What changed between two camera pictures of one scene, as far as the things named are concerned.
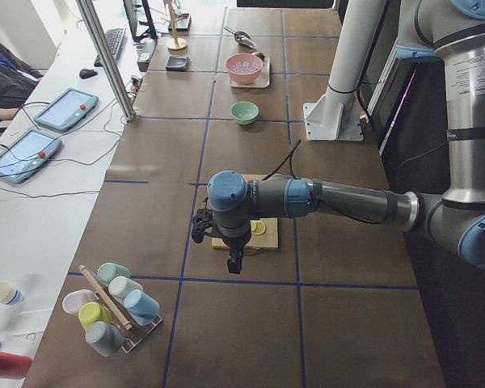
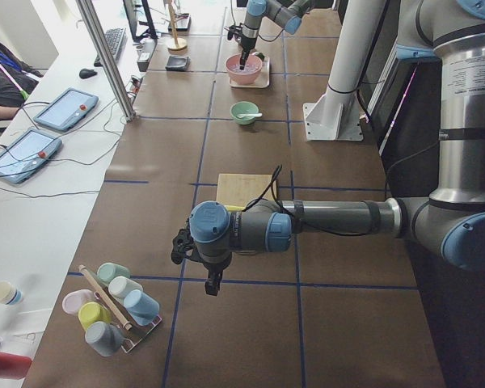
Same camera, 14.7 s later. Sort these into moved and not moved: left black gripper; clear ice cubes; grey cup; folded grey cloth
Moved: left black gripper
Not moved: folded grey cloth; clear ice cubes; grey cup
